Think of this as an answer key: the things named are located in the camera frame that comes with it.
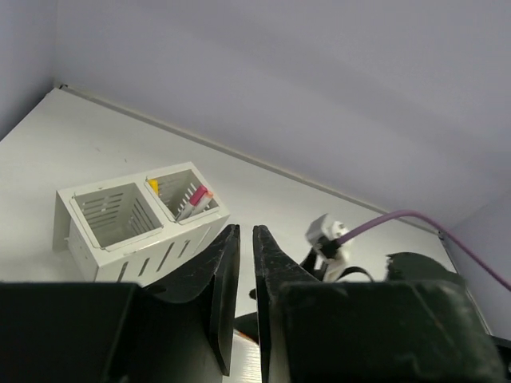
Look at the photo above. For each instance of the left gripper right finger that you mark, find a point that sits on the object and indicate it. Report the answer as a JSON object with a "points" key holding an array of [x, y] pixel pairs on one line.
{"points": [[273, 269]]}

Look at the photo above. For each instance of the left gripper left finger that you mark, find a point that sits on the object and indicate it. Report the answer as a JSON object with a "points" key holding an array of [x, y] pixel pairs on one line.
{"points": [[188, 316]]}

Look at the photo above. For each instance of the coral capped white marker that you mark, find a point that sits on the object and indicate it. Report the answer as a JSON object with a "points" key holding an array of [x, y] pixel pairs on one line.
{"points": [[203, 203]]}

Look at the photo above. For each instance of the purple capped white marker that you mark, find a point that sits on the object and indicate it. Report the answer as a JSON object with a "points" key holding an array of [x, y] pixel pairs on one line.
{"points": [[192, 202]]}

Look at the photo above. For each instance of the yellow capped white marker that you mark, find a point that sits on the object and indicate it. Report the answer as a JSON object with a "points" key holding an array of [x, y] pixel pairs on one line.
{"points": [[154, 186]]}

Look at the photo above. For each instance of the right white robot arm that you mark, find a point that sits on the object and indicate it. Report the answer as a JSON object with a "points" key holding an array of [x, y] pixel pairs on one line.
{"points": [[400, 266]]}

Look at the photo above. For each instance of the white slotted organizer box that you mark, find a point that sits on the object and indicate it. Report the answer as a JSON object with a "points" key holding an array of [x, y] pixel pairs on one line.
{"points": [[119, 230]]}

